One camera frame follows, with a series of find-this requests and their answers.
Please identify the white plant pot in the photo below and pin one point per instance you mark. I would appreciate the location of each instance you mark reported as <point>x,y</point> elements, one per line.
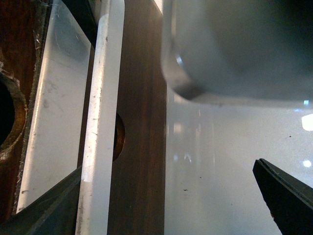
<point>239,52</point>

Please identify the white metal drawer handle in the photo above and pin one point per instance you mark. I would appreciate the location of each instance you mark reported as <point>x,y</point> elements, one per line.
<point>73,120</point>

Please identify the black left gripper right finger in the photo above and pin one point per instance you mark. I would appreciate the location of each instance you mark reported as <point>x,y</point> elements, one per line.
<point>289,200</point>

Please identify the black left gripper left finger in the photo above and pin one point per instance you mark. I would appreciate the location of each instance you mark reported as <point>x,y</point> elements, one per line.
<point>54,213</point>

